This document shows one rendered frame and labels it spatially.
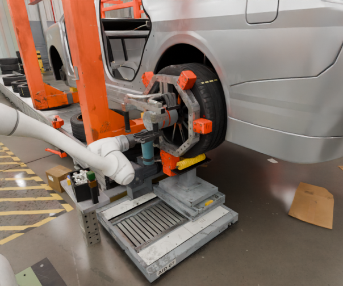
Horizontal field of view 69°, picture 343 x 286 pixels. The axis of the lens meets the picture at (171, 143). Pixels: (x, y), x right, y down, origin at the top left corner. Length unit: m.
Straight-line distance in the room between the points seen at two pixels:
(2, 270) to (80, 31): 1.38
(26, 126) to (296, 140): 1.16
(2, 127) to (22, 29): 2.80
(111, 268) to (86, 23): 1.59
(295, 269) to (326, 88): 1.13
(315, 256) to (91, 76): 1.93
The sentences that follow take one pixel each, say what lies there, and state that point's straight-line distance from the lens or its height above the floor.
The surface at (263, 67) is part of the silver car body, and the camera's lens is 1.35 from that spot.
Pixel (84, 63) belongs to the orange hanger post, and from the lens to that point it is 1.86.
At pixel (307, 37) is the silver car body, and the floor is 1.33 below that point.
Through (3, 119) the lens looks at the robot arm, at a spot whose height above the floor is 1.11.
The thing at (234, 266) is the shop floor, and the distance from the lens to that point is 1.80.
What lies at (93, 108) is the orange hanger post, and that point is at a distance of 1.91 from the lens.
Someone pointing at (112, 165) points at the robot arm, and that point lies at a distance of 1.15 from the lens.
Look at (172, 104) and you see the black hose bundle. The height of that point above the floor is 0.99.
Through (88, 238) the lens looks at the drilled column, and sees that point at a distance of 1.95.
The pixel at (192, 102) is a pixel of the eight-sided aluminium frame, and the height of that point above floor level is 0.98.
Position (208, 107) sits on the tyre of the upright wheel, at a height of 0.95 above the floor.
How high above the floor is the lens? 1.34
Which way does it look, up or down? 23 degrees down
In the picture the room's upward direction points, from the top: 2 degrees counter-clockwise
